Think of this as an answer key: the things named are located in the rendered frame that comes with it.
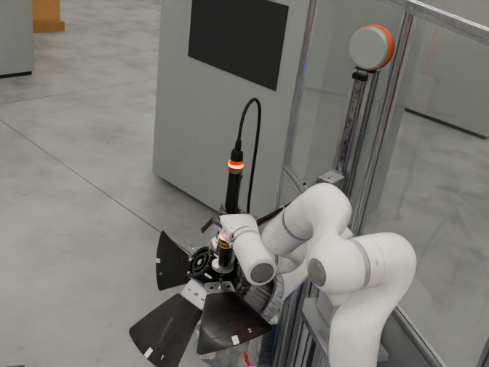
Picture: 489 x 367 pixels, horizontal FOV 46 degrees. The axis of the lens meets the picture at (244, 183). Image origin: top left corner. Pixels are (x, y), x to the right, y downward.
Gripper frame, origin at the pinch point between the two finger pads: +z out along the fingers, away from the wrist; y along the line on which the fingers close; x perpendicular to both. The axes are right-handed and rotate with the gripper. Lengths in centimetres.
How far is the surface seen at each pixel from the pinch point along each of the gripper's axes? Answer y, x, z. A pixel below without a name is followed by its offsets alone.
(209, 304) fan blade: -5.4, -28.8, -7.1
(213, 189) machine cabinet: 65, -123, 242
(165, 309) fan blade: -16.0, -41.3, 6.9
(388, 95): 70, 24, 40
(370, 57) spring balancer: 57, 38, 37
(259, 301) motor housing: 14.3, -35.9, 0.3
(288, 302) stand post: 31, -48, 12
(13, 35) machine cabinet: -100, -92, 576
